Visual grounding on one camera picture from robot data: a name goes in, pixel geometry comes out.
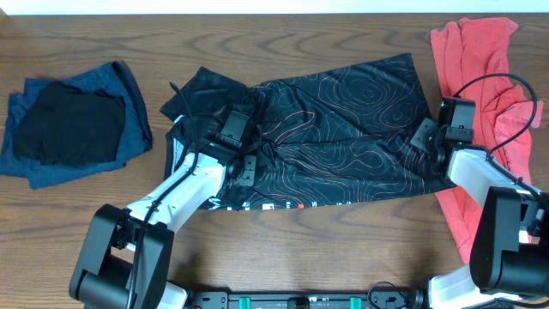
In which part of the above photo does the folded blue garment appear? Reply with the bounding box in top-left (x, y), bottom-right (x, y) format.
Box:
top-left (1, 61), bottom-right (153, 190)

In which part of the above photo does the black patterned jersey shirt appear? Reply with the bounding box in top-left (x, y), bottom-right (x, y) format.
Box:
top-left (161, 53), bottom-right (449, 210)

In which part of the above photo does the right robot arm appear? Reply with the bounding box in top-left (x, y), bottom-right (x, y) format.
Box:
top-left (407, 97), bottom-right (548, 308)

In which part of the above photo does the red t-shirt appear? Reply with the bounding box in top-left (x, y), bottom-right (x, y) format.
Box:
top-left (431, 17), bottom-right (533, 264)

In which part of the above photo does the small black base cable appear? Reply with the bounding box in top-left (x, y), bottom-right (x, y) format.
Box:
top-left (366, 281), bottom-right (408, 309)

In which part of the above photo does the folded black garment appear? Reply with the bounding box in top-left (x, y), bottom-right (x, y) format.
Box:
top-left (13, 82), bottom-right (125, 167)

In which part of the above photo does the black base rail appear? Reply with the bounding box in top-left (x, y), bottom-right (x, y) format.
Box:
top-left (184, 288), bottom-right (430, 309)

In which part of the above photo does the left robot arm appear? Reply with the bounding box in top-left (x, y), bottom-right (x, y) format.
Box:
top-left (69, 111), bottom-right (256, 309)

